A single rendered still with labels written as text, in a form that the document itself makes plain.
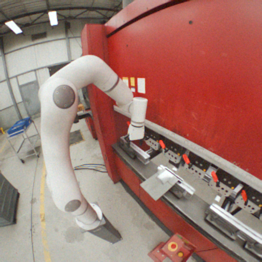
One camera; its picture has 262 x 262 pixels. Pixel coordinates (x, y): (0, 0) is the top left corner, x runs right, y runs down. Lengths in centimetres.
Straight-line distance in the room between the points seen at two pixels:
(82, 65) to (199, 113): 54
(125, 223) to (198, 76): 182
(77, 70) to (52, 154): 27
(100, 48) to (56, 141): 105
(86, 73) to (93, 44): 87
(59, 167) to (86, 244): 159
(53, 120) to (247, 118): 67
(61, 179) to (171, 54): 75
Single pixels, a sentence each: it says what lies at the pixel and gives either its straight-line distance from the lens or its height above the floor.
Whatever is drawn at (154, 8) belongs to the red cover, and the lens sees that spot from 81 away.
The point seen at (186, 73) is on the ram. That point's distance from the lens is 61.
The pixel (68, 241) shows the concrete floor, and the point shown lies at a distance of 202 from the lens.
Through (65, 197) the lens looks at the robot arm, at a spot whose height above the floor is 142.
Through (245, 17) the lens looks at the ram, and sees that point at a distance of 60.
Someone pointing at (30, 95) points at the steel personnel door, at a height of 143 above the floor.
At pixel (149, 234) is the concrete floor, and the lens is 179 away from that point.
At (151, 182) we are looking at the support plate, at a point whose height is 100.
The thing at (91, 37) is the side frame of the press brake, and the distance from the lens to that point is 126.
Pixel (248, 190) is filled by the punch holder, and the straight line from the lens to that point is 74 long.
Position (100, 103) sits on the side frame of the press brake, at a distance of 124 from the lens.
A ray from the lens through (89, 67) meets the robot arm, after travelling 39.
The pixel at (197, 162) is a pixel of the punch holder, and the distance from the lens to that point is 73.
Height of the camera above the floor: 177
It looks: 31 degrees down
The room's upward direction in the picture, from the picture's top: 3 degrees counter-clockwise
